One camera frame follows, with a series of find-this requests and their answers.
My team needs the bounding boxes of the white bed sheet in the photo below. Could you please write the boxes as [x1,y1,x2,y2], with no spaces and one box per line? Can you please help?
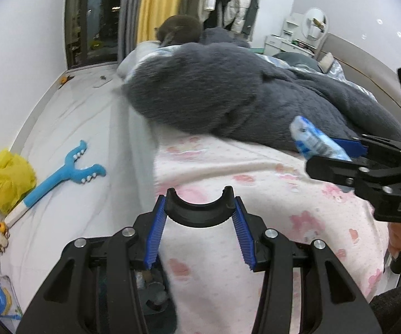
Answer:
[109,41,158,226]

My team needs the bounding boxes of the white vanity with mirror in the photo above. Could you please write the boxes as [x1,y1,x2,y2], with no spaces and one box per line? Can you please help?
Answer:
[263,8,329,58]

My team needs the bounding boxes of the small toy figure string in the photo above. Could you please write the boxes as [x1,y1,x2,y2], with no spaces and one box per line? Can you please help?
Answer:
[0,221,11,255]

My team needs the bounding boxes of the right hand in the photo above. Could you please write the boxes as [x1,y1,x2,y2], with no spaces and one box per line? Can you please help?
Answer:
[388,222,401,259]

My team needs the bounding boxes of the yellow curtain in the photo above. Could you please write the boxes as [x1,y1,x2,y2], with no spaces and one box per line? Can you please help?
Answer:
[136,0,180,44]

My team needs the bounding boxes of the grey bed headboard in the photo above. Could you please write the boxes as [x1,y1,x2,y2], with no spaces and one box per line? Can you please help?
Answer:
[314,33,401,124]

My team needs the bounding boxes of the dark window frame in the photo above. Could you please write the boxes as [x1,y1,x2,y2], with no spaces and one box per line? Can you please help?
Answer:
[65,0,121,69]

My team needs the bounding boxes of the blue plush crocodile toy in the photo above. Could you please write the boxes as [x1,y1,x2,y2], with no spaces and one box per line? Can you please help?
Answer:
[0,140,107,230]

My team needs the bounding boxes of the dark grey fleece blanket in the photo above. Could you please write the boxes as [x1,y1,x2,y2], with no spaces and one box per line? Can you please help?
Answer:
[122,42,401,150]

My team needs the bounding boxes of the black curved plastic piece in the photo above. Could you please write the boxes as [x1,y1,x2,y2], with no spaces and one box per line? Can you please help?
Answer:
[164,186,236,229]

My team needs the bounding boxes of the yellow plastic bag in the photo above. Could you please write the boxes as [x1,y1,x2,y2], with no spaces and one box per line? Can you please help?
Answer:
[0,149,37,216]

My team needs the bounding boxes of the pink patterned bed sheet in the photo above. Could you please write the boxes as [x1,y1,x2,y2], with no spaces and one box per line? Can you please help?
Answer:
[155,127,388,333]

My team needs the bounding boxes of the blue tissue pack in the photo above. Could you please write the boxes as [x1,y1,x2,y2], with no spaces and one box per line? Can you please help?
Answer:
[290,116,351,161]

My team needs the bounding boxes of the dark cat on bed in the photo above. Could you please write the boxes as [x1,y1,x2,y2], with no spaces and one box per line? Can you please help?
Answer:
[155,15,203,47]

